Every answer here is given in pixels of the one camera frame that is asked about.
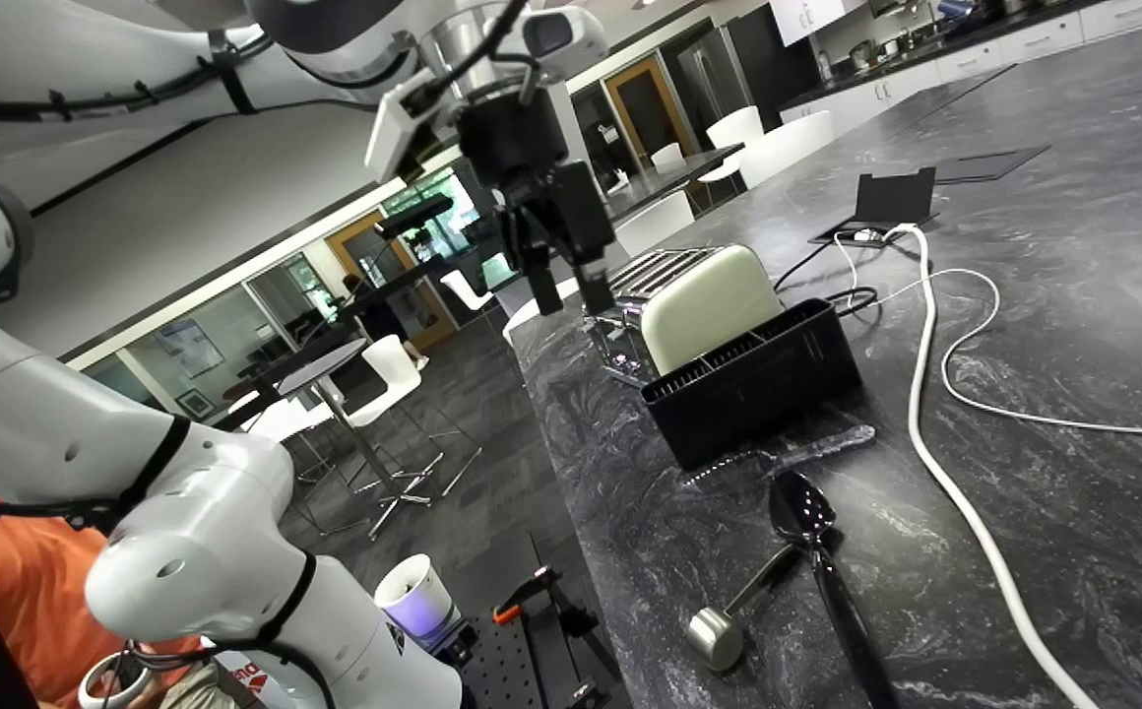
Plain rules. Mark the white wall poster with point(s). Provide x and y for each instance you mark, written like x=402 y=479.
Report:
x=811 y=18

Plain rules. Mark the black metal spoon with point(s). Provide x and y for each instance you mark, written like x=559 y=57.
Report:
x=714 y=638

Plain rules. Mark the flat black cover plate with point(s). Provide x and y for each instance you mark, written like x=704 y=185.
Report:
x=991 y=164

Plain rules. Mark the black utensil holder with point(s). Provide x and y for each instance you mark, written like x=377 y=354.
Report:
x=752 y=395

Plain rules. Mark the white paper cup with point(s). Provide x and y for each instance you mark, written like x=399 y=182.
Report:
x=414 y=596

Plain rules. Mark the person in orange shirt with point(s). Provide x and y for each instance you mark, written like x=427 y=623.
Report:
x=4 y=577

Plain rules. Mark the white chair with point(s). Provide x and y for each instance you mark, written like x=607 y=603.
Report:
x=733 y=128
x=397 y=374

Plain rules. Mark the black slotted spoon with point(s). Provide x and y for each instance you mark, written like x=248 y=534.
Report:
x=847 y=617

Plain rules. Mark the white cabinet counter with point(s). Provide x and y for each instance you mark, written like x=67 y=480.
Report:
x=886 y=90

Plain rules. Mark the dark cafe table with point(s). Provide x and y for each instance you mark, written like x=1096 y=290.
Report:
x=315 y=359

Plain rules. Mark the wooden framed door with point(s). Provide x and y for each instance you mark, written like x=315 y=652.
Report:
x=651 y=110
x=432 y=316

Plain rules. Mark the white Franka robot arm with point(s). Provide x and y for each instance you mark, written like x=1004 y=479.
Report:
x=204 y=523

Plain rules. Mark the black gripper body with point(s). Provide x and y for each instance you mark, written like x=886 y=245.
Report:
x=558 y=211

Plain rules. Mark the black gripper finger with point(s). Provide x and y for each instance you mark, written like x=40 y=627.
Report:
x=599 y=279
x=544 y=279

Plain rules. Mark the black pop-up power box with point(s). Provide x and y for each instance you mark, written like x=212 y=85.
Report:
x=892 y=199

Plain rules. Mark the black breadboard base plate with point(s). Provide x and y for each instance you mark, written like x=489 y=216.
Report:
x=504 y=674

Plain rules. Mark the cream chrome toaster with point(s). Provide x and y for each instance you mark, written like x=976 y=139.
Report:
x=709 y=302

